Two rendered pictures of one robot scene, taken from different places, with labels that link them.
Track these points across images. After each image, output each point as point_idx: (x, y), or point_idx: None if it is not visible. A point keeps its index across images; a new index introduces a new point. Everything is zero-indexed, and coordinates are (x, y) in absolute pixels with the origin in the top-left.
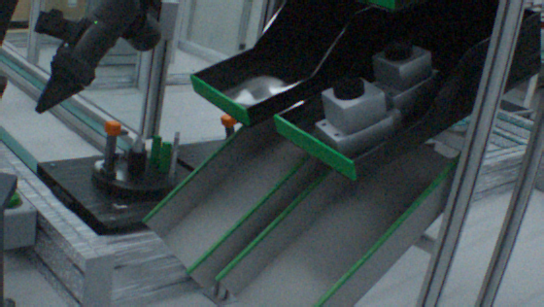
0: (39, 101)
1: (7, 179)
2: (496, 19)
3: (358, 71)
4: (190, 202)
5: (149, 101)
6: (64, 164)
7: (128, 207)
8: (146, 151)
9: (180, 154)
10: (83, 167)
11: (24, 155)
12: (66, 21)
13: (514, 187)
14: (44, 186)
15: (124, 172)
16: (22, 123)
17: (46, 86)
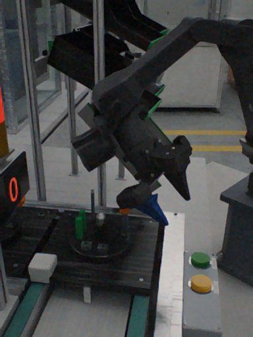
0: (189, 191)
1: (227, 192)
2: None
3: None
4: None
5: (2, 266)
6: (130, 278)
7: (132, 226)
8: (95, 220)
9: (22, 259)
10: (119, 270)
11: (137, 332)
12: (171, 143)
13: (72, 95)
14: (161, 268)
15: (110, 237)
16: None
17: (163, 212)
